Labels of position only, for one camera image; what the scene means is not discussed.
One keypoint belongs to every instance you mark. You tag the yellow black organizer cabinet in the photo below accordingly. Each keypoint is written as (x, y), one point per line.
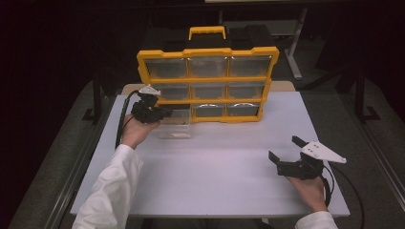
(208, 79)

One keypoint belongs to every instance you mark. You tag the person's right hand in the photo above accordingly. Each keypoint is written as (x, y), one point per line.
(310, 192)

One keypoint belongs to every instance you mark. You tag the person's left hand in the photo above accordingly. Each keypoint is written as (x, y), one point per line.
(135, 132)

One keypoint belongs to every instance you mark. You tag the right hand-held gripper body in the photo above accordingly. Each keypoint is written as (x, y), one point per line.
(301, 170)

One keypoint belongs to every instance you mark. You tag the clear plastic drawer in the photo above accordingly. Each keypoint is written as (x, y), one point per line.
(176, 127)

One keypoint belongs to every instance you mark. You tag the black metal stand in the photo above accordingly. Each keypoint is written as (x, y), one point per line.
(361, 95)
(95, 101)

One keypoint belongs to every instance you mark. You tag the aluminium frame rail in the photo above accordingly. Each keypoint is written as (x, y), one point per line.
(385, 168)
(62, 206)

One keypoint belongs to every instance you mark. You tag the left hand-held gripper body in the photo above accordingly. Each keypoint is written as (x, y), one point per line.
(146, 111)

